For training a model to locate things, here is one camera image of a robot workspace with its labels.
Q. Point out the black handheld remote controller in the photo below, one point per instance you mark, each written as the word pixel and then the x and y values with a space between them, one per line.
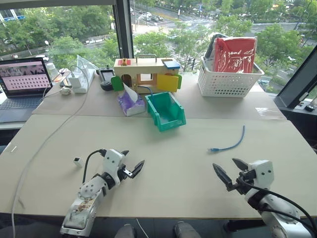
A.
pixel 107 77

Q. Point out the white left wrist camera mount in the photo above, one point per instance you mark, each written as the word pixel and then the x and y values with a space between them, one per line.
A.
pixel 112 161

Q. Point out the black slanted monitor frame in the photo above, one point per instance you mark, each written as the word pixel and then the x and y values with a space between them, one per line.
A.
pixel 297 84

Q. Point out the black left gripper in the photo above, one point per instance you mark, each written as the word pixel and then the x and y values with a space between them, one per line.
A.
pixel 125 172

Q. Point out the small white cube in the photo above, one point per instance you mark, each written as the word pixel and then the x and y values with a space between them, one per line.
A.
pixel 78 162

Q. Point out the white power strip with charger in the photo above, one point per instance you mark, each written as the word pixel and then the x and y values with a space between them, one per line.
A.
pixel 83 83

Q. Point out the white perforated plastic basket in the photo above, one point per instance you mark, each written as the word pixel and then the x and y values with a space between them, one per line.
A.
pixel 223 84

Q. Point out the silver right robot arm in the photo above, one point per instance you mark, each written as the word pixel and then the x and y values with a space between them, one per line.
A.
pixel 280 218

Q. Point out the red cloth in plastic bag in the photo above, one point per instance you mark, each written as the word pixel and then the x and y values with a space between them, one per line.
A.
pixel 235 53

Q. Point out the white paper cup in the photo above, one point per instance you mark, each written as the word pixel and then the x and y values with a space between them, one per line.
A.
pixel 52 70

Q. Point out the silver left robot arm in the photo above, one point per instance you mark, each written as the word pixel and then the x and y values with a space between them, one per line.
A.
pixel 83 210

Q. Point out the black bag behind red cloth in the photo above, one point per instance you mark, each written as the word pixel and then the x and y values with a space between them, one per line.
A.
pixel 210 48

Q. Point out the phone with dark case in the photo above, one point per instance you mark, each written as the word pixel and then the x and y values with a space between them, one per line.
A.
pixel 62 77

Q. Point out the clear plastic triangular stand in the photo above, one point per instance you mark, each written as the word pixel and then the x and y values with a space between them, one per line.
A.
pixel 85 63

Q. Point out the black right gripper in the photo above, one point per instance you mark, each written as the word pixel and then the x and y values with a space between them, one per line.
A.
pixel 245 184

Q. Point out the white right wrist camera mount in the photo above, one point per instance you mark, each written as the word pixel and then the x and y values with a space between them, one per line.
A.
pixel 263 173

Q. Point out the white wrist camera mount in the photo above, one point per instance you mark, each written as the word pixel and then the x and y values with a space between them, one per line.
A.
pixel 112 161
pixel 263 173

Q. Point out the small white crumpled object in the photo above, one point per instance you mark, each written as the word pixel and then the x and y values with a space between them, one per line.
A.
pixel 66 91

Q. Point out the dark window frame pillar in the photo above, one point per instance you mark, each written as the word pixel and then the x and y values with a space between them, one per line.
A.
pixel 123 27

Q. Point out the clear tape patch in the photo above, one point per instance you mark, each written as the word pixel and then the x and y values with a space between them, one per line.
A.
pixel 267 111

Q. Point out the green plastic storage bin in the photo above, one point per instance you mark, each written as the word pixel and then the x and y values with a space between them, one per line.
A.
pixel 171 121

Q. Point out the dark laptop with pink screen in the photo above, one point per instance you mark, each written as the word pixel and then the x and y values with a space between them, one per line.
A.
pixel 22 77

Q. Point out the wooden latch box coloured doors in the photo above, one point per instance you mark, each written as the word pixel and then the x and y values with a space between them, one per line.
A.
pixel 146 67

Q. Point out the purple tissue pack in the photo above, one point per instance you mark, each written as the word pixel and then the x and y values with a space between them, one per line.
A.
pixel 131 104

